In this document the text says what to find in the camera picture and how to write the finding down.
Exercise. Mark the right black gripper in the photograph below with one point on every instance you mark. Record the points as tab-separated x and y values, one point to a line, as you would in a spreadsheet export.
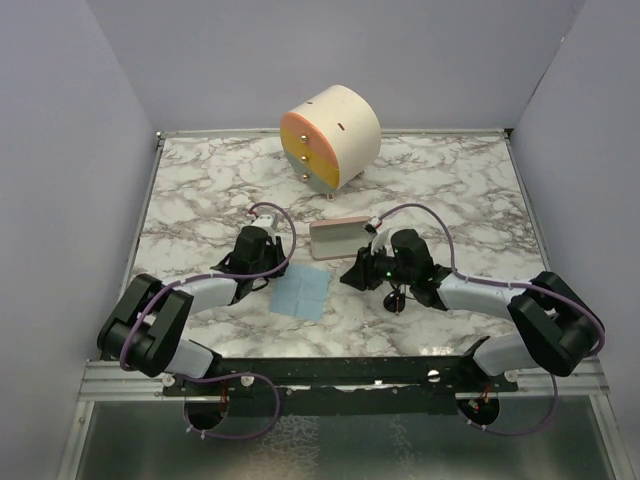
361	274

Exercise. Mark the light blue cleaning cloth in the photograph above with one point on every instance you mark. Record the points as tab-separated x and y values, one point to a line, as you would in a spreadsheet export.
301	293

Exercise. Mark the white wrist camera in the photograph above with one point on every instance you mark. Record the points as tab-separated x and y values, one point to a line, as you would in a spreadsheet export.
375	230
267	222

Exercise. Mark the pink glasses case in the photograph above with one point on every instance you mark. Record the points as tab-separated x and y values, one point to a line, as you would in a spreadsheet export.
337	238

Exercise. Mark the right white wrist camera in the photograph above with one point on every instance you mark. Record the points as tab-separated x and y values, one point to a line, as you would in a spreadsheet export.
375	230

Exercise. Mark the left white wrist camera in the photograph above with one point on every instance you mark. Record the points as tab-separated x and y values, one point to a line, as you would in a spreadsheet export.
267	222

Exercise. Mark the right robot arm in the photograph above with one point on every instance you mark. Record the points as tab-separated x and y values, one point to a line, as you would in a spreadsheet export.
555	330

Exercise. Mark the round cream drawer cabinet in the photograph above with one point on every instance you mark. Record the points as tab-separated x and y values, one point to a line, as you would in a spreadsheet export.
330	138

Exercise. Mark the aluminium front rail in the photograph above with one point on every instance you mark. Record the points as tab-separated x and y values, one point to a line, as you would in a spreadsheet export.
104	381

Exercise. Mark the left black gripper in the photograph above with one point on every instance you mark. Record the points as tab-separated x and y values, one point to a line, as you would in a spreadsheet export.
272	247

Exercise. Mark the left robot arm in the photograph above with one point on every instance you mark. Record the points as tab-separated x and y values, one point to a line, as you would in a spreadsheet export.
145	328

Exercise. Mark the black sunglasses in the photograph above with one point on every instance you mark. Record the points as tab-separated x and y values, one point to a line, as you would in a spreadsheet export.
395	301

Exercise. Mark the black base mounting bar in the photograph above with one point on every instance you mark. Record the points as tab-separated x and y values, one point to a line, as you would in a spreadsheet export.
338	386

